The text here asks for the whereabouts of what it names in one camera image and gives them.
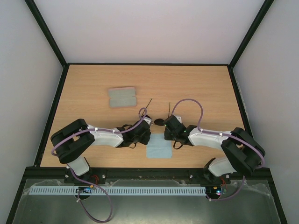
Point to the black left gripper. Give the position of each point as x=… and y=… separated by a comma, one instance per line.
x=145, y=140

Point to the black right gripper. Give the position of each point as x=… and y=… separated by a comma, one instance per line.
x=170, y=121

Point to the black round sunglasses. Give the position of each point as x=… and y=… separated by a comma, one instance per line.
x=159, y=120

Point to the light blue cleaning cloth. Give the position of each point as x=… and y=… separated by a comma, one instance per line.
x=158, y=147

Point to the pink glasses case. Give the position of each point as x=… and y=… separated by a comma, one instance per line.
x=122, y=97

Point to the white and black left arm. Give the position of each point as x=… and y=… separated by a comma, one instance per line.
x=70, y=142

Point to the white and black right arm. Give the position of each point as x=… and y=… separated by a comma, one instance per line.
x=242, y=153

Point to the grey metal front plate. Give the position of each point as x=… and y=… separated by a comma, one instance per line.
x=247, y=202

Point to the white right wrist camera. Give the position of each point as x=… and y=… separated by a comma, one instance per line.
x=179, y=118

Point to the white slotted cable duct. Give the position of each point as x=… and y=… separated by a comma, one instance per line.
x=118, y=191

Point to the black front mounting rail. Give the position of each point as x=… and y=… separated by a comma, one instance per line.
x=103, y=175

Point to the black frame corner post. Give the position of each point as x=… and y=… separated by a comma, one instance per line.
x=251, y=31

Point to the black left corner post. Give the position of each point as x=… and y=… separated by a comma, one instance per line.
x=46, y=31

